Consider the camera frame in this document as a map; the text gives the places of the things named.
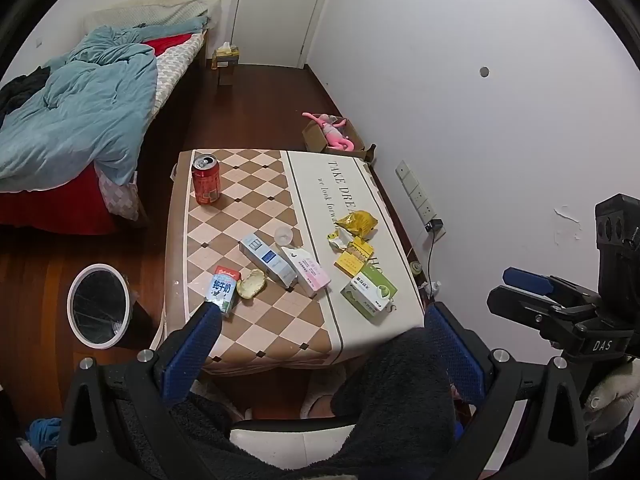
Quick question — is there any yellow snack bag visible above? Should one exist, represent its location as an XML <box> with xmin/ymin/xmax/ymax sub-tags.
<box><xmin>336</xmin><ymin>211</ymin><xmax>379</xmax><ymax>238</ymax></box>

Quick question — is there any white chair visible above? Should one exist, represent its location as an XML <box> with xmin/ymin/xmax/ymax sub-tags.
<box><xmin>230</xmin><ymin>417</ymin><xmax>361</xmax><ymax>480</ymax></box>

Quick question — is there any black clothing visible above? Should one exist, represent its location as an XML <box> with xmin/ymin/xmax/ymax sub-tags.
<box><xmin>0</xmin><ymin>65</ymin><xmax>51</xmax><ymax>121</ymax></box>

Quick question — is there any checkered printed table cover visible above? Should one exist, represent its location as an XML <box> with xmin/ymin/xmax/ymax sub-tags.
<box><xmin>150</xmin><ymin>148</ymin><xmax>426</xmax><ymax>376</ymax></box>

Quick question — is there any pink white medicine box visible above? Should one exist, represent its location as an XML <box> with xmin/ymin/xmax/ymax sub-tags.
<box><xmin>281</xmin><ymin>245</ymin><xmax>332</xmax><ymax>297</ymax></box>

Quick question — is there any torn white yellow wrapper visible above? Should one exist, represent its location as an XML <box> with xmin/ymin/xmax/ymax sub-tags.
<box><xmin>327</xmin><ymin>229</ymin><xmax>358</xmax><ymax>251</ymax></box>

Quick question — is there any person's right forearm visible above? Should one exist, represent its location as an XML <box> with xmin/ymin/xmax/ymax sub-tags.
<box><xmin>582</xmin><ymin>357</ymin><xmax>640</xmax><ymax>461</ymax></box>

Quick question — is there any light blue duvet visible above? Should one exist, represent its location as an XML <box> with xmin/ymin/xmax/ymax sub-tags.
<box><xmin>0</xmin><ymin>25</ymin><xmax>158</xmax><ymax>193</ymax></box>

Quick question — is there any white door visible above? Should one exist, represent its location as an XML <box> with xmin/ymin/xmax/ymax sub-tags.
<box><xmin>231</xmin><ymin>0</ymin><xmax>333</xmax><ymax>68</ymax></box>

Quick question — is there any white power strip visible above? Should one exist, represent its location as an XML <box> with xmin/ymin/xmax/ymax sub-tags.
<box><xmin>395</xmin><ymin>160</ymin><xmax>436</xmax><ymax>223</ymax></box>

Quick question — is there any white rimmed waste bin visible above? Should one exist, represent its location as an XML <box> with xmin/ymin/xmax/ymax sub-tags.
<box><xmin>66</xmin><ymin>263</ymin><xmax>153</xmax><ymax>351</ymax></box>

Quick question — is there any blue white milk carton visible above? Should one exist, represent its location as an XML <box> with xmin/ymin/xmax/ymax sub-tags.
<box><xmin>202</xmin><ymin>266</ymin><xmax>242</xmax><ymax>317</ymax></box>

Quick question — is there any pink plush toy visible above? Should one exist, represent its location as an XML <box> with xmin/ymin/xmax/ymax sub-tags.
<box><xmin>302</xmin><ymin>111</ymin><xmax>368</xmax><ymax>153</ymax></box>

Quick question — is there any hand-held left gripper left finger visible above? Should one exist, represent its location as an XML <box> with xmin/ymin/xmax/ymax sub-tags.
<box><xmin>55</xmin><ymin>301</ymin><xmax>223</xmax><ymax>480</ymax></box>

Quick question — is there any person's left leg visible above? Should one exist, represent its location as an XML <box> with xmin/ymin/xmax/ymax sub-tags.
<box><xmin>112</xmin><ymin>390</ymin><xmax>261</xmax><ymax>480</ymax></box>

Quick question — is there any open cardboard box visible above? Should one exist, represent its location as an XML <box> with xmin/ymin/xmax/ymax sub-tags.
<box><xmin>301</xmin><ymin>117</ymin><xmax>368</xmax><ymax>158</ymax></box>

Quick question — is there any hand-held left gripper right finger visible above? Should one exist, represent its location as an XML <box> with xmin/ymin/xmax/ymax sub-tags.
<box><xmin>424</xmin><ymin>301</ymin><xmax>590</xmax><ymax>480</ymax></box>

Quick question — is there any wooden bed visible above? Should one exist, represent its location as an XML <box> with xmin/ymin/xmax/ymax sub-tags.
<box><xmin>0</xmin><ymin>0</ymin><xmax>223</xmax><ymax>236</ymax></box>

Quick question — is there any black cable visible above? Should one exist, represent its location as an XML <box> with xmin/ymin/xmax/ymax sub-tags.
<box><xmin>425</xmin><ymin>232</ymin><xmax>438</xmax><ymax>286</ymax></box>

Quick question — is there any yellow box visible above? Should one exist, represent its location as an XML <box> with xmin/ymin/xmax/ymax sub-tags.
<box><xmin>334</xmin><ymin>237</ymin><xmax>375</xmax><ymax>277</ymax></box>

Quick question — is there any green white box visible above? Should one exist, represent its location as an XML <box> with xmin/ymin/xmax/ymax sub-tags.
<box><xmin>341</xmin><ymin>265</ymin><xmax>398</xmax><ymax>320</ymax></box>

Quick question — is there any patterned bed sheet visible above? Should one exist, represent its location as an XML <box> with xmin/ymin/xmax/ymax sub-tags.
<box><xmin>95</xmin><ymin>35</ymin><xmax>203</xmax><ymax>221</ymax></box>

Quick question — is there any red blanket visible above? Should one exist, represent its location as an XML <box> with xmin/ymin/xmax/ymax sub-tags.
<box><xmin>0</xmin><ymin>32</ymin><xmax>206</xmax><ymax>236</ymax></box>

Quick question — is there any fluffy slipper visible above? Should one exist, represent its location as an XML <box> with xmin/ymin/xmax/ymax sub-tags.
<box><xmin>192</xmin><ymin>377</ymin><xmax>256</xmax><ymax>421</ymax></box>
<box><xmin>300</xmin><ymin>370</ymin><xmax>346</xmax><ymax>418</ymax></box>

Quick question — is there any grey pillow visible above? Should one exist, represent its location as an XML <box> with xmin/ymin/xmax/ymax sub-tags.
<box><xmin>87</xmin><ymin>0</ymin><xmax>208</xmax><ymax>28</ymax></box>

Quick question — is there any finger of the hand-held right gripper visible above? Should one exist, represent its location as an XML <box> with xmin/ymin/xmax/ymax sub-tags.
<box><xmin>502</xmin><ymin>267</ymin><xmax>599</xmax><ymax>308</ymax></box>
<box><xmin>487</xmin><ymin>285</ymin><xmax>581</xmax><ymax>333</ymax></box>

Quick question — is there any blue cloth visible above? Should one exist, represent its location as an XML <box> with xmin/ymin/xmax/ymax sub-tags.
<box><xmin>27</xmin><ymin>417</ymin><xmax>63</xmax><ymax>461</ymax></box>

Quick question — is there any red soda can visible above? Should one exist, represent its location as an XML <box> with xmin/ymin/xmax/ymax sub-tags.
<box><xmin>191</xmin><ymin>154</ymin><xmax>222</xmax><ymax>206</ymax></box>

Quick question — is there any blue white medicine box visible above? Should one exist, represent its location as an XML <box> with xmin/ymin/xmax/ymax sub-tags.
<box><xmin>239</xmin><ymin>234</ymin><xmax>297</xmax><ymax>288</ymax></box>

